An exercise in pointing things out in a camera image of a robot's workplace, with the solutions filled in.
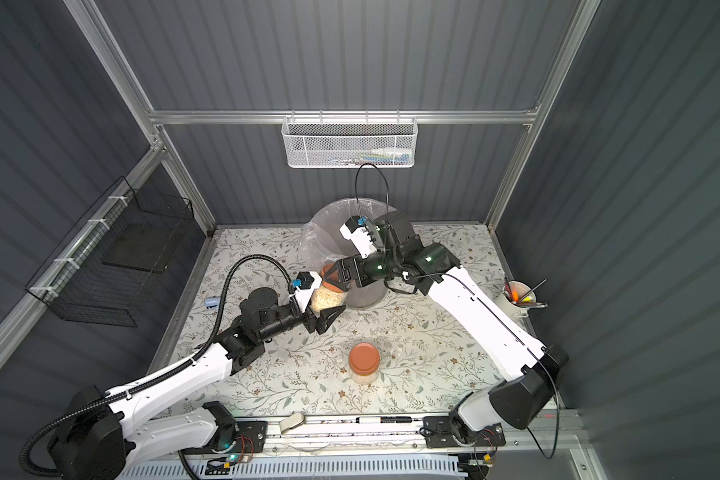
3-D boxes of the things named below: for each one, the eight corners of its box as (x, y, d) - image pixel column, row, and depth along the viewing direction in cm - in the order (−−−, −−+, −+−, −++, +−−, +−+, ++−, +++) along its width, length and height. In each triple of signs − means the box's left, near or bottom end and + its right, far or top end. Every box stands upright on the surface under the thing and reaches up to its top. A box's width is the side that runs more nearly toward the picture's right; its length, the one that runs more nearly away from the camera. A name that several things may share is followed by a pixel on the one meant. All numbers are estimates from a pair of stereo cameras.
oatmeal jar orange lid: (350, 384, 83) (348, 372, 75) (351, 357, 88) (350, 342, 80) (379, 384, 83) (380, 372, 75) (378, 357, 88) (380, 342, 80)
